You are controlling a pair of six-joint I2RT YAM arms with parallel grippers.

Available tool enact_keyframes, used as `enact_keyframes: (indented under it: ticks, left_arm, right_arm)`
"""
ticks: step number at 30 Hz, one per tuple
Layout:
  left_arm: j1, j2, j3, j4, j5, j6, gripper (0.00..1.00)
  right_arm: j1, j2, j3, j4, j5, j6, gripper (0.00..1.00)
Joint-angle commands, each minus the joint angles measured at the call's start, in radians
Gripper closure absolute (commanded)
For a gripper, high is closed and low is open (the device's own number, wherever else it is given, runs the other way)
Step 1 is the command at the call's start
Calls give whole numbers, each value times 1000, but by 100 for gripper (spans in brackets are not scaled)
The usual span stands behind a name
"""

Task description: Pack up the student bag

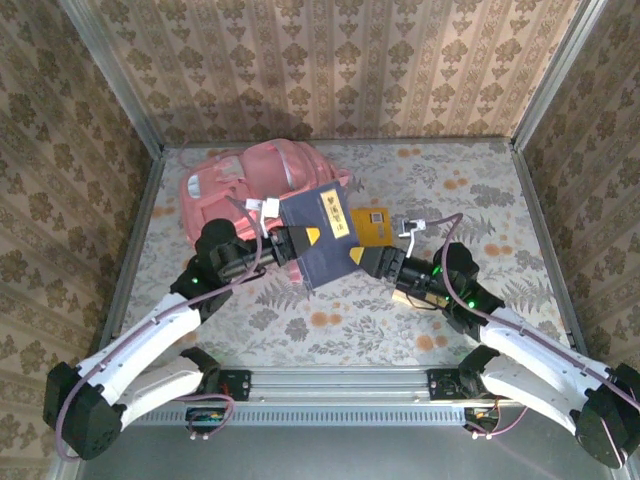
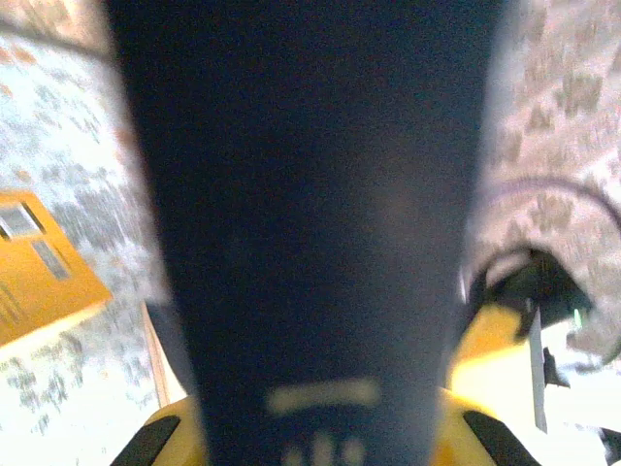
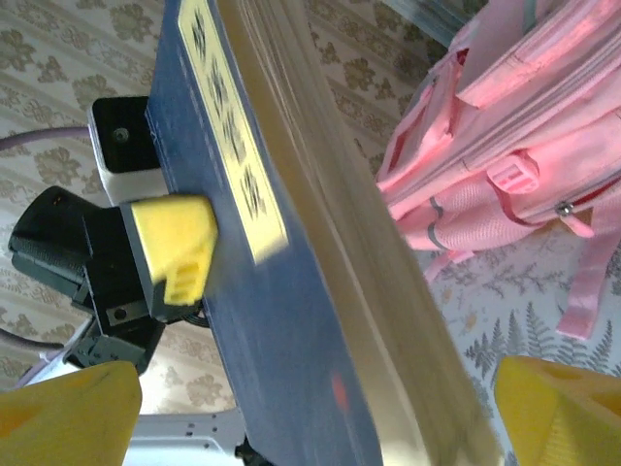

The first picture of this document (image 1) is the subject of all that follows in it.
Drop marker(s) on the navy book with gold label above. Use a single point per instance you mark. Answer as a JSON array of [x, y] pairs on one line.
[[320, 265], [401, 296]]

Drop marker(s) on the yellow paperback book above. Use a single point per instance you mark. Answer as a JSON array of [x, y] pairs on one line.
[[372, 225]]

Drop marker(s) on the pink school backpack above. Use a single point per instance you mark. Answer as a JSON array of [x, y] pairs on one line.
[[260, 165]]

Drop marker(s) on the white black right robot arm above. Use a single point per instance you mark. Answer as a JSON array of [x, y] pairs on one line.
[[540, 350]]

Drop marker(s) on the floral table cloth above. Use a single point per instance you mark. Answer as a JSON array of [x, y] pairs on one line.
[[320, 350]]

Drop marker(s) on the grey metal panel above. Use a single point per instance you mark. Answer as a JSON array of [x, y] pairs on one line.
[[340, 455]]

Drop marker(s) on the aluminium right side rail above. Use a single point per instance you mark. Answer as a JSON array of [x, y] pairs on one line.
[[548, 250]]

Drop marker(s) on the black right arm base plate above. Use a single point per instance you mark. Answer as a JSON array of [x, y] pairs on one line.
[[440, 385]]

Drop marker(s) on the aluminium back rail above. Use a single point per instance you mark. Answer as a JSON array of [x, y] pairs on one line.
[[400, 141]]

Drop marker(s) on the aluminium front frame rail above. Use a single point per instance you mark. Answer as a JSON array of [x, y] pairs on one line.
[[340, 382]]

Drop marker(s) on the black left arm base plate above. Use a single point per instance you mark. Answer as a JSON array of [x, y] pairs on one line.
[[240, 385]]

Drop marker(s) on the aluminium left corner post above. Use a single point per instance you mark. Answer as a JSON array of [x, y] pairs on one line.
[[116, 75]]

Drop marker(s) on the aluminium corner post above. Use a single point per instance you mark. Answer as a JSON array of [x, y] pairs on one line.
[[555, 75], [116, 75]]

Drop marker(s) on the aluminium right corner post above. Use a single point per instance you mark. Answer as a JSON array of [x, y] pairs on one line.
[[555, 75]]

